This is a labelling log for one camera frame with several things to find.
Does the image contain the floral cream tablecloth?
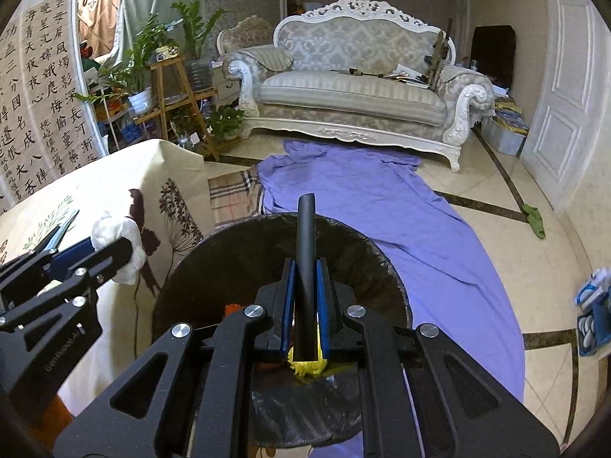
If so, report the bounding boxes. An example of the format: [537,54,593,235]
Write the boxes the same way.
[0,138,225,458]

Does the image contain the purple sheet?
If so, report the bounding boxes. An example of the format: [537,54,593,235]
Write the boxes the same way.
[255,139,526,458]

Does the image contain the brown patterned curtain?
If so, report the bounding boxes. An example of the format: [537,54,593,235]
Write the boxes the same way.
[76,0,127,55]

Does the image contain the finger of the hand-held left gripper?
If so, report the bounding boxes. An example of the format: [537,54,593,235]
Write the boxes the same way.
[0,239,95,297]
[0,237,133,339]

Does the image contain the wooden plant stand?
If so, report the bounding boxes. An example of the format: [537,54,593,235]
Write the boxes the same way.
[134,56,221,160]

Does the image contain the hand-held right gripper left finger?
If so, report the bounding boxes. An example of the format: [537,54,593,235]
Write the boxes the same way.
[52,258,296,458]

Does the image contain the white ornate armchair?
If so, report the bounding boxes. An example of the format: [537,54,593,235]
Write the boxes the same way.
[216,15,278,60]

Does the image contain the pile of papers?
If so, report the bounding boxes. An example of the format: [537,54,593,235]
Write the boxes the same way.
[382,64,430,89]

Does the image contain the leafy plant in white pot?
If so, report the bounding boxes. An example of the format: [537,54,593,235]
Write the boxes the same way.
[74,14,177,115]

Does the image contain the plaid cloth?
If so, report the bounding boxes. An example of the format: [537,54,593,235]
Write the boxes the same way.
[208,168,265,230]

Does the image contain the blue and white slipper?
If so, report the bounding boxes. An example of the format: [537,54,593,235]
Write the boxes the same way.
[573,267,611,307]

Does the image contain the round bin with black bag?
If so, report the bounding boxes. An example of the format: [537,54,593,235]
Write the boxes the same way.
[152,213,414,449]

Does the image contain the white ornate sofa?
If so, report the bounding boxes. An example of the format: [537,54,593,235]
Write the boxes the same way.
[223,0,496,173]

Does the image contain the calligraphy wall hanging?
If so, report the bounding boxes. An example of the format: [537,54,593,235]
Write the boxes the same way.
[0,0,101,215]

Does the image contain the white tissue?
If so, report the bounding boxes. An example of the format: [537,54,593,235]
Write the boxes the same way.
[91,211,146,286]

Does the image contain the green slipper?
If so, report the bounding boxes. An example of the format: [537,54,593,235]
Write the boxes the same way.
[521,203,547,240]

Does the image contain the yellow foam fruit net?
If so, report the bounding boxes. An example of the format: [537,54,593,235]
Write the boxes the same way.
[286,346,331,380]

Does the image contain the scissors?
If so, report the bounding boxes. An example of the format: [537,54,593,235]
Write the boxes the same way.
[23,209,80,255]

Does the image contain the small potted plant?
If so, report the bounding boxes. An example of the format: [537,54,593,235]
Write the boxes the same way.
[205,105,246,141]

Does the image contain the blue basket with shoes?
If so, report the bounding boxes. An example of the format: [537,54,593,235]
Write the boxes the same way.
[577,296,611,358]

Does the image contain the toy rifle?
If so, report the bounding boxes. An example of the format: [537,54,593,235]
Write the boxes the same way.
[424,18,454,91]

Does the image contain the white panelled door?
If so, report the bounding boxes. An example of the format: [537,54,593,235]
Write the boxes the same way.
[519,0,611,220]

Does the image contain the grey box with blue packets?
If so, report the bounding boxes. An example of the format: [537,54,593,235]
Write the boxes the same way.
[480,98,530,156]

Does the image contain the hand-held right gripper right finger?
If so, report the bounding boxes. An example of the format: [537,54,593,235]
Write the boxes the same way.
[315,258,560,458]

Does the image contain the tall plant in grey pot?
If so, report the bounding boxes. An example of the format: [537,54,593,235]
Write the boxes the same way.
[169,0,227,94]

